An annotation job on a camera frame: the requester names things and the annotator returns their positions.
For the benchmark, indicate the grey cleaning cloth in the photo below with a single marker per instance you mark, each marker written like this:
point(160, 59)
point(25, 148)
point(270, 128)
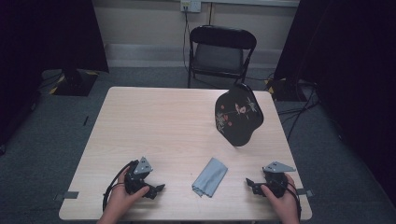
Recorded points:
point(209, 178)

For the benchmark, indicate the person's left hand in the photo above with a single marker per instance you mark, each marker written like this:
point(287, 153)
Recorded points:
point(120, 199)

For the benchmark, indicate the person's right hand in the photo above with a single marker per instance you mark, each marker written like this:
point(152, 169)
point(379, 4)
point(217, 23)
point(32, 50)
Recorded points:
point(281, 205)

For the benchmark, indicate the white wall socket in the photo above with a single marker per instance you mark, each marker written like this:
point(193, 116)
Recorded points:
point(190, 5)

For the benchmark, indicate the grey tape strip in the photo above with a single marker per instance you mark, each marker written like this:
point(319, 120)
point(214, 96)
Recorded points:
point(70, 195)
point(303, 192)

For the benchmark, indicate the black folding chair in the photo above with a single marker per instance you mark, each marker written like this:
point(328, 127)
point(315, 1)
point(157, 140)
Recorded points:
point(219, 53)

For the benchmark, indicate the dark curtain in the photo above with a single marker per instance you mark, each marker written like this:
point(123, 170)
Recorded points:
point(348, 62)
point(37, 46)

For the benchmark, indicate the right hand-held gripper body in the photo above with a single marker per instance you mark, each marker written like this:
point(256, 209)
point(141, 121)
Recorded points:
point(275, 182)

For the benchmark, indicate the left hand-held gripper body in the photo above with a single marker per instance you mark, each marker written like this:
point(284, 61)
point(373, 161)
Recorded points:
point(137, 180)

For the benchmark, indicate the black floral lacquer tray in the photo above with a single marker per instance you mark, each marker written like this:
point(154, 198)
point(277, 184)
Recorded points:
point(238, 115)

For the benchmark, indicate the black stand base striped tape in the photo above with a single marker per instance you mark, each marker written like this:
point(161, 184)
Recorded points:
point(285, 90)
point(74, 82)

